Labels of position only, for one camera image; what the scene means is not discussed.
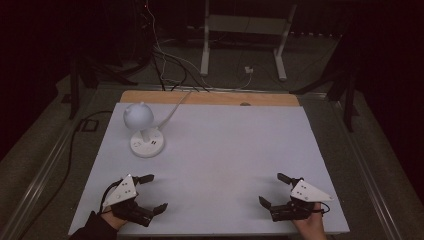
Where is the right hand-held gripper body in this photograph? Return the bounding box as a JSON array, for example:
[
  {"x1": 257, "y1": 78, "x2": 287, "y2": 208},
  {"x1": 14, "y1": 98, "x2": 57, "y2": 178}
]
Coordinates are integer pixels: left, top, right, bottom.
[{"x1": 269, "y1": 179, "x2": 335, "y2": 223}]

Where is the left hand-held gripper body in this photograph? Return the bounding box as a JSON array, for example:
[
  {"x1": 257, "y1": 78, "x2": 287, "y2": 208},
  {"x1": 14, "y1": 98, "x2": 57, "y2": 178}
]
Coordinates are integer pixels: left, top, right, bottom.
[{"x1": 99, "y1": 173, "x2": 156, "y2": 228}]

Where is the person's left hand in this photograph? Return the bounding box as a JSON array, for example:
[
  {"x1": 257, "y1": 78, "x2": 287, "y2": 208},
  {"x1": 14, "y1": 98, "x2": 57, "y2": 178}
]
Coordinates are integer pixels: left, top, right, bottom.
[{"x1": 99, "y1": 207, "x2": 128, "y2": 232}]

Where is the person's right hand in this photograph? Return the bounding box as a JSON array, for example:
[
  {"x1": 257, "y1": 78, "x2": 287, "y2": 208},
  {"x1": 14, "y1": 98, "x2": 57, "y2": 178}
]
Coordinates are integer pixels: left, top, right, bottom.
[{"x1": 291, "y1": 201, "x2": 328, "y2": 240}]

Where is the white round desk lamp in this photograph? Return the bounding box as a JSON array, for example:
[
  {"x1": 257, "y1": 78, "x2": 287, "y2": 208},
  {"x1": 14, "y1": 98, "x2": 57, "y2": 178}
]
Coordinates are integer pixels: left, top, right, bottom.
[{"x1": 122, "y1": 101, "x2": 165, "y2": 159}]

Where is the white table cover sheet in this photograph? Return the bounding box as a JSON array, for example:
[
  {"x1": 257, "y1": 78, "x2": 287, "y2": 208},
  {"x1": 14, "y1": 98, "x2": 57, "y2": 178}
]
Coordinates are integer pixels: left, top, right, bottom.
[{"x1": 68, "y1": 102, "x2": 351, "y2": 237}]

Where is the black metal stand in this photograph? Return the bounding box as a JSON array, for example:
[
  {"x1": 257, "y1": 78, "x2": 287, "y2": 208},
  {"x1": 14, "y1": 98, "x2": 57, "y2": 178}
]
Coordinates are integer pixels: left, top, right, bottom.
[
  {"x1": 67, "y1": 53, "x2": 140, "y2": 121},
  {"x1": 289, "y1": 31, "x2": 362, "y2": 133}
]

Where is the white metal stand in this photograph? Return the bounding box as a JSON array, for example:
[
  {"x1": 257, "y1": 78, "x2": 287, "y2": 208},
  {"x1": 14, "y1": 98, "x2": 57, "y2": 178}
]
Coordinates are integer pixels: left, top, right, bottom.
[{"x1": 199, "y1": 0, "x2": 299, "y2": 82}]

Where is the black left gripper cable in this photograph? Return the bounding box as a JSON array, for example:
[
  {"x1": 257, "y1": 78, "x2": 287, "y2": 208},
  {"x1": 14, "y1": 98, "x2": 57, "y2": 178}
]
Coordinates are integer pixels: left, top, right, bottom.
[{"x1": 98, "y1": 179, "x2": 124, "y2": 214}]

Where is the long black floor cable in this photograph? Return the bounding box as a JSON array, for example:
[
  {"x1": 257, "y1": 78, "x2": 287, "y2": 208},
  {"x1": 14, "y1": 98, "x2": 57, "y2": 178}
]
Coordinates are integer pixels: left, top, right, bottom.
[{"x1": 15, "y1": 110, "x2": 114, "y2": 240}]

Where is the aluminium floor rail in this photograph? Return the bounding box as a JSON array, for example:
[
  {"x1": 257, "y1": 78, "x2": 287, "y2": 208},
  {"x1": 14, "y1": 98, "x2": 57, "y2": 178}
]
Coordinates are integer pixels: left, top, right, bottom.
[
  {"x1": 328, "y1": 99, "x2": 405, "y2": 240},
  {"x1": 0, "y1": 89, "x2": 98, "y2": 240}
]

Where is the white lamp cable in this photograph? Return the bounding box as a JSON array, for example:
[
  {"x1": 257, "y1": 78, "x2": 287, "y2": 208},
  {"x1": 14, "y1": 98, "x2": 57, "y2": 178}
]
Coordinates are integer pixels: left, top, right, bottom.
[{"x1": 155, "y1": 74, "x2": 253, "y2": 130}]

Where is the black rectangular floor frame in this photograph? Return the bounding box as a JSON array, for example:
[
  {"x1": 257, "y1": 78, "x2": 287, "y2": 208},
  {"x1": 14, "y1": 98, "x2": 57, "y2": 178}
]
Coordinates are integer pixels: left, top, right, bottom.
[{"x1": 79, "y1": 118, "x2": 100, "y2": 133}]

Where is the bundle of black cables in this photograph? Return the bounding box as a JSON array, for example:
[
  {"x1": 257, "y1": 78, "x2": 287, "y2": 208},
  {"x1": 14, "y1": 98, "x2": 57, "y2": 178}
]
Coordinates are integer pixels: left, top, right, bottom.
[{"x1": 150, "y1": 44, "x2": 210, "y2": 93}]

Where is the thin white hanging cable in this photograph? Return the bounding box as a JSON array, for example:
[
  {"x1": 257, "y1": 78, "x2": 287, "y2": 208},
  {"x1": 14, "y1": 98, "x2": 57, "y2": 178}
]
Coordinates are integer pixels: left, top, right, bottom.
[{"x1": 145, "y1": 0, "x2": 169, "y2": 84}]

